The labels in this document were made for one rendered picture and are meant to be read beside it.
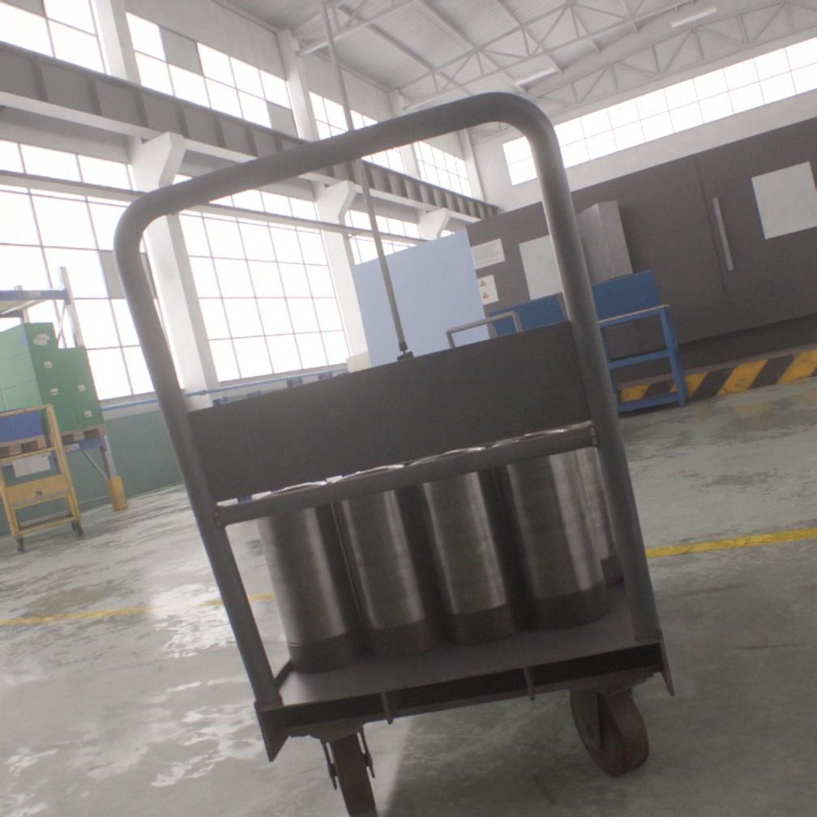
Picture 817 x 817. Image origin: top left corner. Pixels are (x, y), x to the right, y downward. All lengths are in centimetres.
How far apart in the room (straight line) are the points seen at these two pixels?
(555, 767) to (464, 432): 62
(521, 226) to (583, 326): 672
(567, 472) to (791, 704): 57
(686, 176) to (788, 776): 651
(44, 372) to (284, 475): 838
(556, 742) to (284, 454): 72
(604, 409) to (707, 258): 634
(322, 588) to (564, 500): 39
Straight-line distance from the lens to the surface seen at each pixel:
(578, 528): 115
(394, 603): 118
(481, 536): 114
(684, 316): 726
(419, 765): 146
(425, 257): 798
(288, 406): 100
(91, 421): 962
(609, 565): 131
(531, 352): 95
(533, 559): 115
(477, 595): 116
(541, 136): 94
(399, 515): 116
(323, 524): 120
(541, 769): 136
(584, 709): 126
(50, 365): 942
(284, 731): 123
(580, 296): 94
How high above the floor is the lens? 65
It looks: 3 degrees down
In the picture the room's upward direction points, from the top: 13 degrees counter-clockwise
